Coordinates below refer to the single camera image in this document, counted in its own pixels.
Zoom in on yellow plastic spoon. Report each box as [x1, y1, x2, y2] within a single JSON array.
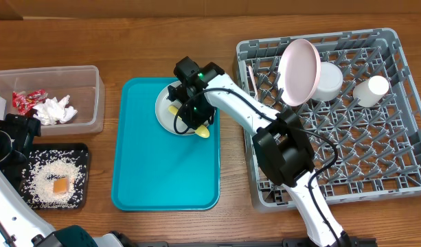
[[168, 105, 210, 138]]

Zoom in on large red snack wrapper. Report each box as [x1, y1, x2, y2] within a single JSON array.
[[12, 89, 48, 115]]

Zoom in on white napkin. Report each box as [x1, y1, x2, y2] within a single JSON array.
[[33, 95, 78, 126]]

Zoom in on orange food cube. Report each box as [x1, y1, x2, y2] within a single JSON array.
[[53, 177, 70, 194]]

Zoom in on pink plate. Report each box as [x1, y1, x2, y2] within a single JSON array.
[[277, 38, 321, 106]]

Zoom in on grey bowl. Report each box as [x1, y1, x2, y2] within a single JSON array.
[[311, 62, 343, 102]]

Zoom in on white paper cup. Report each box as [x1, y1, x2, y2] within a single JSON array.
[[352, 75, 389, 107]]

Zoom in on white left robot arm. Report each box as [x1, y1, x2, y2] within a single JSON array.
[[0, 114, 124, 247]]

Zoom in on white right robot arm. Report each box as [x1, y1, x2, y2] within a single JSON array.
[[168, 57, 352, 246]]

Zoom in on black food waste tray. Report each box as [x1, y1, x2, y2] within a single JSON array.
[[19, 142, 91, 211]]

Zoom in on grey dishwasher rack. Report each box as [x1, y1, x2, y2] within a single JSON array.
[[236, 28, 421, 213]]

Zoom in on pile of white rice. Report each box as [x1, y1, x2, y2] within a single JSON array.
[[21, 149, 87, 209]]

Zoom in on teal plastic tray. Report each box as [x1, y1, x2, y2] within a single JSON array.
[[111, 78, 220, 211]]

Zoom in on clear plastic bin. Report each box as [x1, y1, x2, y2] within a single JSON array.
[[0, 65, 105, 136]]

